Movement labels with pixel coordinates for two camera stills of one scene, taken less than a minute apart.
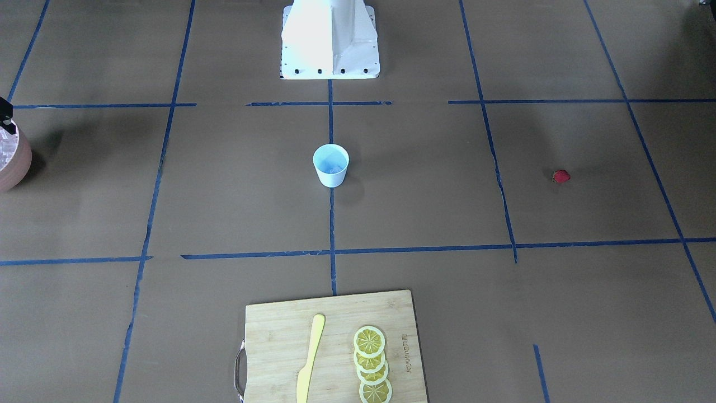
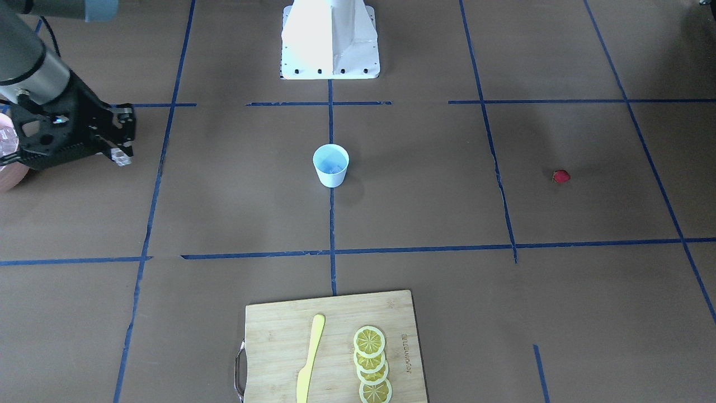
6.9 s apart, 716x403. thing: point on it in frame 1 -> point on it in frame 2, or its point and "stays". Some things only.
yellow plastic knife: (319, 323) stays
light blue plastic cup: (331, 162) stays
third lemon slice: (373, 378) stays
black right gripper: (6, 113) -> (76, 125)
